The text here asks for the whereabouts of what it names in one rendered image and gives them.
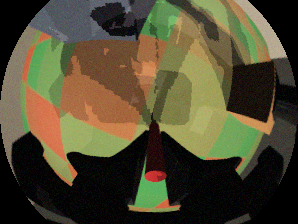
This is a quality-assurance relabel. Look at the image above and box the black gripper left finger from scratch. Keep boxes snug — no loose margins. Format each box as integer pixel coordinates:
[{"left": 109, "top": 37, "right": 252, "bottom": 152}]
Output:
[{"left": 67, "top": 131, "right": 149, "bottom": 205}]

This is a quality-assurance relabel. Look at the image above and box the red peg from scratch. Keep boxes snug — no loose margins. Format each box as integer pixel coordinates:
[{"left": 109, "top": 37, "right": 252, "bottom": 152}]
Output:
[{"left": 145, "top": 123, "right": 168, "bottom": 181}]

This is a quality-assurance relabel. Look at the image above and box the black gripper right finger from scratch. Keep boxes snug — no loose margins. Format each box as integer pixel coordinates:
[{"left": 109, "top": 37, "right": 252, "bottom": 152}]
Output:
[{"left": 161, "top": 131, "right": 242, "bottom": 206}]

